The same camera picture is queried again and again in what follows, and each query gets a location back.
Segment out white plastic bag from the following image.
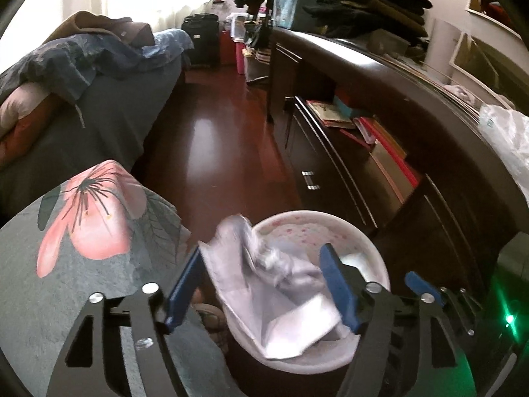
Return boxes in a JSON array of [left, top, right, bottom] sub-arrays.
[[478, 104, 529, 200]]

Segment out red box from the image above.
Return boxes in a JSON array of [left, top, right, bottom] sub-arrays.
[[219, 31, 239, 66]]

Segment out dark wooden cabinet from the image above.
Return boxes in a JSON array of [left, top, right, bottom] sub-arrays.
[[266, 27, 529, 298]]

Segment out pale pink cloth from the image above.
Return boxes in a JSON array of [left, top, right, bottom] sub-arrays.
[[443, 84, 481, 105]]

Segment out beige illustrated book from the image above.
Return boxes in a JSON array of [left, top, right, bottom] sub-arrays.
[[306, 100, 357, 129]]

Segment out reddish cushion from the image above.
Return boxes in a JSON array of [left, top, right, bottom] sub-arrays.
[[0, 99, 63, 167]]

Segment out stack of dark clothes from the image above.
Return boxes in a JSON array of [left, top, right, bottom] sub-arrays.
[[304, 0, 433, 39]]

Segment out white paper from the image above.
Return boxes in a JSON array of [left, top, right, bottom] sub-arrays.
[[202, 214, 361, 360]]

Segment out black suitcase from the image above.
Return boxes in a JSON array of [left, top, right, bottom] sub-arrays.
[[181, 14, 220, 69]]

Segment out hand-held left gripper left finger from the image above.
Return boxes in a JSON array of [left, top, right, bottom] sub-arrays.
[[45, 245, 204, 397]]

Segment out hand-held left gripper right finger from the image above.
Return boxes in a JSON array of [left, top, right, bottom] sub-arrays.
[[319, 242, 477, 397]]

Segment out white shelf unit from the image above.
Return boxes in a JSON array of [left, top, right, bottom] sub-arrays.
[[448, 0, 526, 92]]

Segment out blue patterned blanket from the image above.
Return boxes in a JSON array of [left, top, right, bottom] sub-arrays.
[[0, 29, 195, 105]]

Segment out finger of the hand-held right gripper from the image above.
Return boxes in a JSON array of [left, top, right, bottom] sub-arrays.
[[404, 272, 482, 336]]

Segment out grey folded cloth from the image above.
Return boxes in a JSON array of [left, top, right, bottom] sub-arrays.
[[359, 30, 411, 57]]

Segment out thin red book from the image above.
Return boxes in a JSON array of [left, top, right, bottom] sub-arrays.
[[353, 116, 380, 144]]

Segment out pink pillow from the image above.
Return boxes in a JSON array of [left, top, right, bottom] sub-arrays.
[[0, 84, 53, 138]]

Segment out person's foot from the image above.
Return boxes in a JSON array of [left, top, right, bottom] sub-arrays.
[[192, 289, 229, 342]]

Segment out books on shelf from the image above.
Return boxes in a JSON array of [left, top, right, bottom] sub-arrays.
[[367, 119, 421, 204]]

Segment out brown cloth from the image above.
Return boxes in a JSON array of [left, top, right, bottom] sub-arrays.
[[52, 11, 156, 49]]

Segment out bed with grey sheet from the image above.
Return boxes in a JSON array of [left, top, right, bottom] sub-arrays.
[[0, 29, 196, 221]]

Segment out teal book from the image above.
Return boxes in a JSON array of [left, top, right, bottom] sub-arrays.
[[333, 95, 373, 119]]

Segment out white round waste bin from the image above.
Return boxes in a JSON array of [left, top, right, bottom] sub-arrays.
[[225, 210, 391, 375]]

